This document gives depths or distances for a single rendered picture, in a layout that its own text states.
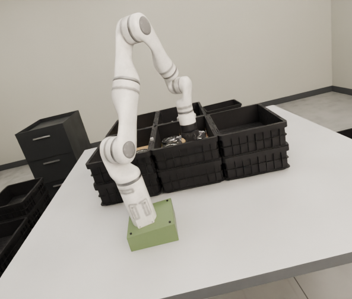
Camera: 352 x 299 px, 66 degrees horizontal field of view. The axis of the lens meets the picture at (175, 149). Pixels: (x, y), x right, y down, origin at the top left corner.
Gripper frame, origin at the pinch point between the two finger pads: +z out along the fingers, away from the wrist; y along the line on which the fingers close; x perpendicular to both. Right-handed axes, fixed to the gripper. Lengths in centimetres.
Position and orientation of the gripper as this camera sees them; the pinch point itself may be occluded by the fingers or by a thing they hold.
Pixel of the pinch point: (193, 150)
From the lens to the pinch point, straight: 128.2
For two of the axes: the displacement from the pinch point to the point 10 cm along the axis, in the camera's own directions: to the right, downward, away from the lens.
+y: 9.8, -2.1, -0.5
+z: 2.1, 9.1, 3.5
